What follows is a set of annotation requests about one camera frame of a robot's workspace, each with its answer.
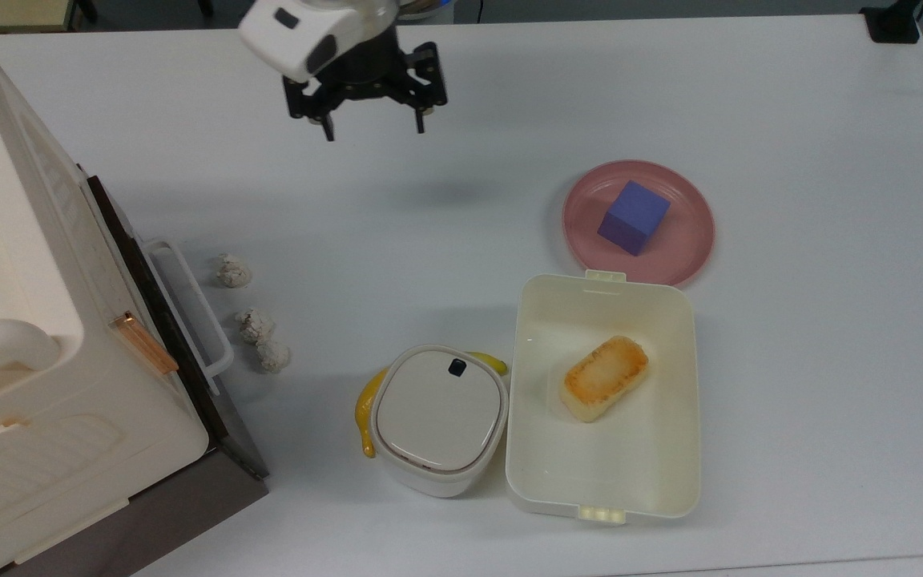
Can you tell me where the yellow banana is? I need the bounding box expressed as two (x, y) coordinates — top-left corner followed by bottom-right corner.
(354, 351), (509, 459)

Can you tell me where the toasted bread piece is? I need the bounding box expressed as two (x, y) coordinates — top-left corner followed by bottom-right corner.
(559, 335), (651, 423)

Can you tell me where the purple cube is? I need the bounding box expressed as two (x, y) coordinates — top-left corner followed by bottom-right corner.
(597, 180), (671, 257)

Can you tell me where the white toy oven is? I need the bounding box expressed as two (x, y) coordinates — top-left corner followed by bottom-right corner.
(0, 8), (270, 577)

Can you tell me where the pink round plate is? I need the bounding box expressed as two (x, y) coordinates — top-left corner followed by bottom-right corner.
(562, 159), (716, 288)

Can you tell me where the white square lidded container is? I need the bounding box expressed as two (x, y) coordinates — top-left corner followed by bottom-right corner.
(369, 345), (509, 498)

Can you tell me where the white crumpled lump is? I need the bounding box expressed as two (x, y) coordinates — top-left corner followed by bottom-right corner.
(216, 253), (253, 289)
(256, 340), (292, 373)
(236, 308), (276, 345)

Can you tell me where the black clamp mount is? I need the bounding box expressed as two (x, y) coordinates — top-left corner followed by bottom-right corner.
(860, 0), (923, 45)

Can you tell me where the cream plastic lunch box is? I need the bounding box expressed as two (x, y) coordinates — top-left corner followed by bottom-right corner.
(505, 270), (702, 527)

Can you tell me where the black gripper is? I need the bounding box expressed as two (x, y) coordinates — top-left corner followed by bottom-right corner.
(283, 28), (449, 143)

